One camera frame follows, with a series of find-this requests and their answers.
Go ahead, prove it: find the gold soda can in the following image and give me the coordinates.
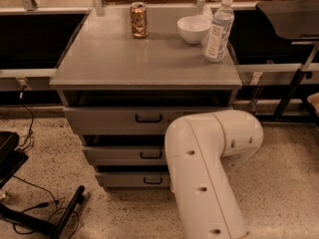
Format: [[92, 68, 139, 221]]
[[130, 2, 148, 39]]

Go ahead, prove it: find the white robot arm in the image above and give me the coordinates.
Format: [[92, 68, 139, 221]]
[[164, 110, 263, 239]]

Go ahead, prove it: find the grey drawer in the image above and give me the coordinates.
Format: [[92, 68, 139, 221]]
[[95, 165, 169, 190], [64, 107, 224, 135], [83, 146, 166, 166]]

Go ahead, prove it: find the black stand base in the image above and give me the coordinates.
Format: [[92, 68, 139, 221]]
[[0, 130, 86, 239]]

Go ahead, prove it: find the grey drawer cabinet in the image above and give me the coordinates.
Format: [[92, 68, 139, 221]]
[[49, 4, 243, 192]]

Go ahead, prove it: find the grey top drawer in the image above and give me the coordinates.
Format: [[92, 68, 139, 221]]
[[64, 107, 224, 135]]

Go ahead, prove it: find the black hanging cable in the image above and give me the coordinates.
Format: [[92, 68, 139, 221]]
[[17, 85, 36, 151]]

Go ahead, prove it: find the white bowl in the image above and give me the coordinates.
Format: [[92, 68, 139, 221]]
[[176, 16, 211, 44]]

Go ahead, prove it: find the black floor cable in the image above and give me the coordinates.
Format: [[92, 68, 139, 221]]
[[11, 174, 81, 239]]

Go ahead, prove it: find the clear plastic water bottle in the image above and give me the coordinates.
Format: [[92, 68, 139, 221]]
[[205, 0, 234, 63]]

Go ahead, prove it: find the grey bottom drawer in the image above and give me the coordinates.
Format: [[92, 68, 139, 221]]
[[95, 165, 169, 190]]

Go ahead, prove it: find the grey middle drawer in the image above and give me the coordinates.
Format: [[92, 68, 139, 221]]
[[83, 146, 166, 166]]

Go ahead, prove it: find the black side table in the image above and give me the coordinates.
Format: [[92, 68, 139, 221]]
[[231, 0, 319, 131]]

